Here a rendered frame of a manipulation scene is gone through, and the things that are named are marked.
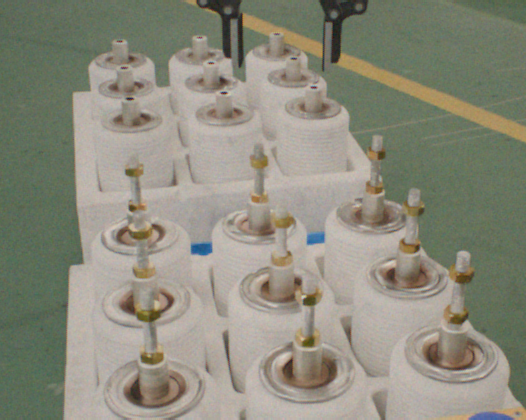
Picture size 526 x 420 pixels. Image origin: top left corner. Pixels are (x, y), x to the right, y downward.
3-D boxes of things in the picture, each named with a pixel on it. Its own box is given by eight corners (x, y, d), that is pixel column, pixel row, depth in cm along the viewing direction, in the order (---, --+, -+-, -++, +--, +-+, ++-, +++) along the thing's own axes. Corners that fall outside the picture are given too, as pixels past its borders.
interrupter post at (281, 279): (300, 295, 78) (300, 263, 76) (277, 303, 77) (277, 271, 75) (285, 283, 79) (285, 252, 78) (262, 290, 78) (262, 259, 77)
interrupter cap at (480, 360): (517, 364, 70) (518, 357, 70) (449, 400, 66) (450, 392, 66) (451, 319, 75) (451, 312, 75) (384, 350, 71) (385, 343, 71)
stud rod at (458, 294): (447, 338, 69) (457, 256, 65) (446, 330, 70) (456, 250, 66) (459, 339, 69) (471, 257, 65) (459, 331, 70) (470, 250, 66)
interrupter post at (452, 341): (471, 359, 70) (476, 326, 69) (450, 370, 69) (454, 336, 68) (450, 344, 72) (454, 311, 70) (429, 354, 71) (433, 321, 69)
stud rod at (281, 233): (288, 278, 77) (289, 203, 73) (278, 281, 77) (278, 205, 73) (284, 273, 78) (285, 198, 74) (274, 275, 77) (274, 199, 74)
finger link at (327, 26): (323, 23, 64) (321, 72, 66) (332, 24, 64) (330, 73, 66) (324, 15, 66) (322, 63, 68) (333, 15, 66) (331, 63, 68)
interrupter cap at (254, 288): (340, 300, 77) (340, 293, 77) (268, 327, 74) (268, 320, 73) (293, 262, 83) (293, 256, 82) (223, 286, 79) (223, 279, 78)
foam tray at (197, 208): (309, 174, 156) (312, 77, 147) (374, 291, 124) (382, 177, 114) (85, 193, 147) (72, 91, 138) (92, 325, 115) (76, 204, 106)
